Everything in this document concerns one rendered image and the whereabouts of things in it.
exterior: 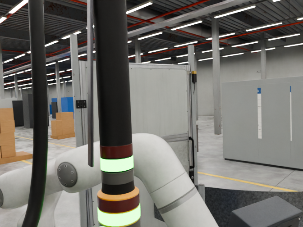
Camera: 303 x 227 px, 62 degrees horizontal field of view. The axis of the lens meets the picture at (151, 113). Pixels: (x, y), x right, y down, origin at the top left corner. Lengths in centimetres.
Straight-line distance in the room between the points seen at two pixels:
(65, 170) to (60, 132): 1215
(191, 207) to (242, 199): 164
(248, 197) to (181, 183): 164
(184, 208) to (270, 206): 63
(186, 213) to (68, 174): 26
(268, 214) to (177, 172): 59
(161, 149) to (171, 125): 194
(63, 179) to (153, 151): 22
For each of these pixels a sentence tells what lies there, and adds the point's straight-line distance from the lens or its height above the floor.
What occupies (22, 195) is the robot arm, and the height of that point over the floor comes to 139.
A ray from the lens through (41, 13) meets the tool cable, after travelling 20.
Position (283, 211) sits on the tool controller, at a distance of 110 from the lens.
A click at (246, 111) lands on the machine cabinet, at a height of 130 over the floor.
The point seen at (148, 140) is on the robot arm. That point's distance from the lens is 52.
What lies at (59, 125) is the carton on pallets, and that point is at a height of 61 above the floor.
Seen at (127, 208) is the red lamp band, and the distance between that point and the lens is 26.
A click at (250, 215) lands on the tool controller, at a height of 124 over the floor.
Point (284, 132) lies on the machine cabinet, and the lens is 635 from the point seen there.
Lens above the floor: 166
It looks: 3 degrees down
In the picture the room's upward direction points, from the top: 2 degrees counter-clockwise
